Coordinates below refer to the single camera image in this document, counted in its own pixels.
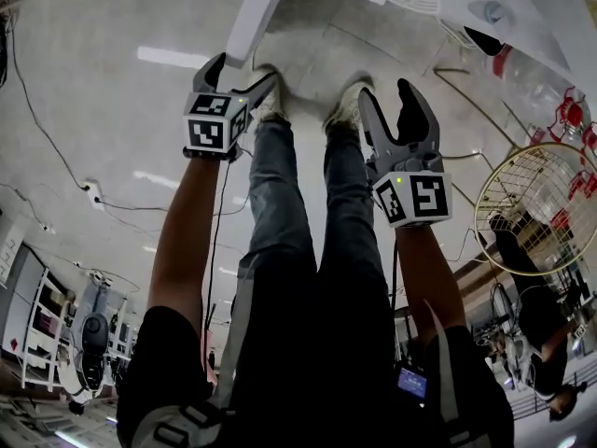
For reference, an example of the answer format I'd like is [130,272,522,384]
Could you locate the person's left beige shoe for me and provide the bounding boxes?
[246,64,291,124]

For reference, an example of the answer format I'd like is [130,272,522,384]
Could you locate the person's left grey shoulder strap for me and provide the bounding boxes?
[130,268,256,448]

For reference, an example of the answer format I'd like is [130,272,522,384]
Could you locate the person's black shirt torso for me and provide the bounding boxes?
[115,249,515,448]

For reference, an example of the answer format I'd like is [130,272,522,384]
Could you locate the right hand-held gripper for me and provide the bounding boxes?
[357,77,454,230]

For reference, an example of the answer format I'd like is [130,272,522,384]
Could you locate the person's left forearm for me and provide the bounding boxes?
[146,156,223,327]

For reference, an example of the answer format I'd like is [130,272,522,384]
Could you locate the white water dispenser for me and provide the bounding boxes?
[225,0,575,72]

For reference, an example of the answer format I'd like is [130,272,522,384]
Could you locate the white shelving rack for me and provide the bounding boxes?
[21,263,80,391]

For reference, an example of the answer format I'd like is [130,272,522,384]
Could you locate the person's right forearm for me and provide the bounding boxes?
[394,224,468,336]

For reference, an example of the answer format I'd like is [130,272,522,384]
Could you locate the pile of empty red-capped bottles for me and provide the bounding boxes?
[489,47,597,232]

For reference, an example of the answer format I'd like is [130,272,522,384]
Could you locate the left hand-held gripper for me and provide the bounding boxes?
[182,52,280,162]

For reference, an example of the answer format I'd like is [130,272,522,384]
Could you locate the person's right beige shoe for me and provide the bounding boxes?
[323,77,377,135]

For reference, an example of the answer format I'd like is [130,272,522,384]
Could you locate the person's left leg in jeans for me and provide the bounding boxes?
[235,118,323,307]

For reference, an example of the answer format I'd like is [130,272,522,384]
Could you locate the small white drawer box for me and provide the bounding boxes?
[0,212,23,287]

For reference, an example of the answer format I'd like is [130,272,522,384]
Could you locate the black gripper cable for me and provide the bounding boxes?
[390,239,403,308]

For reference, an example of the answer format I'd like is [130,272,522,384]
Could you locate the person's right grey shoulder strap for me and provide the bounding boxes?
[422,299,491,448]

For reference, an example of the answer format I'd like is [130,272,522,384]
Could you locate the round gold wire table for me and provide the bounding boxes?
[433,65,597,277]

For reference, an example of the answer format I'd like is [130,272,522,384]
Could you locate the white power strip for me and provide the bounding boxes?
[81,179,106,212]

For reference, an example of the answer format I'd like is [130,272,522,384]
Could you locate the person's leg in jeans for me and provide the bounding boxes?
[319,128,397,307]
[235,118,323,307]

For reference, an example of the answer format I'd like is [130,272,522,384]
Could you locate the person's beige shoe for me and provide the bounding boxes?
[246,64,291,124]
[323,77,377,135]

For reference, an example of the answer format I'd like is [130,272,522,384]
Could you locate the person's right leg in jeans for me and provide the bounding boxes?
[319,128,397,307]

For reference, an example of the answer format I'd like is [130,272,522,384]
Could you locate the black floor cable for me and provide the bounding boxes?
[7,16,90,191]
[96,197,169,213]

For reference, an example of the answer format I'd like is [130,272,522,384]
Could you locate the black device with blue screen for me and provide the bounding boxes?
[396,366,428,401]

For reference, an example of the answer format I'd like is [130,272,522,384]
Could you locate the person's grey shoulder strap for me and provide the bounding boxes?
[130,268,256,448]
[422,299,491,448]

